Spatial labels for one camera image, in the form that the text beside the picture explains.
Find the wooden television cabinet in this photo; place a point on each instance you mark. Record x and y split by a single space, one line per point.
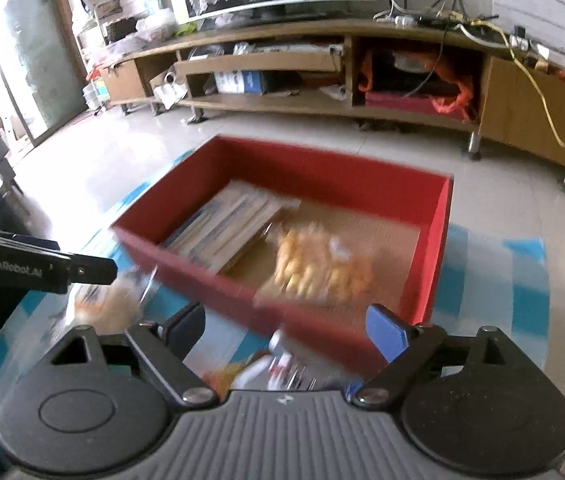
512 100

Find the clear bag of yellow snacks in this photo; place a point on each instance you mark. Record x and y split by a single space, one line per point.
312 265

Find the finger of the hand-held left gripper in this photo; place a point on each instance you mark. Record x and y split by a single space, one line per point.
95 270

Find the red box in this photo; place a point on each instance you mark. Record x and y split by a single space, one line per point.
322 170

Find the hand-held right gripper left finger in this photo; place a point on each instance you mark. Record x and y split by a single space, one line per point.
190 326

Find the clear bread packet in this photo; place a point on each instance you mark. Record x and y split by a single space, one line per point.
107 305

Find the white plastic container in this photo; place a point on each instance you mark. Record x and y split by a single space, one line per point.
95 94

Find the flat blue white packets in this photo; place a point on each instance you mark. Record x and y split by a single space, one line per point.
232 220

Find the orange plastic bag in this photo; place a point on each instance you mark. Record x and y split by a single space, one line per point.
454 102

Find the white plastic bag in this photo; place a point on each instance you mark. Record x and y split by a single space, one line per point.
170 91

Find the white power strip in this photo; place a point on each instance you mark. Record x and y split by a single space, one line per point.
404 20

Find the black bin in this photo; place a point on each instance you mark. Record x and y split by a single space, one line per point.
7 215

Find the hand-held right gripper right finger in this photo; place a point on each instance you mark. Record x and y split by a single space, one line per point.
385 327

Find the blue checked cloth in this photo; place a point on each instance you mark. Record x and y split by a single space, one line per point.
487 280

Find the flat red case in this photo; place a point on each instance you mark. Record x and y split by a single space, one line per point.
402 100

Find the white snack pouch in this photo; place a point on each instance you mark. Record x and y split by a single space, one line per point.
282 365

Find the blue white carton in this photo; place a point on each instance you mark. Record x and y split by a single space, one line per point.
237 81

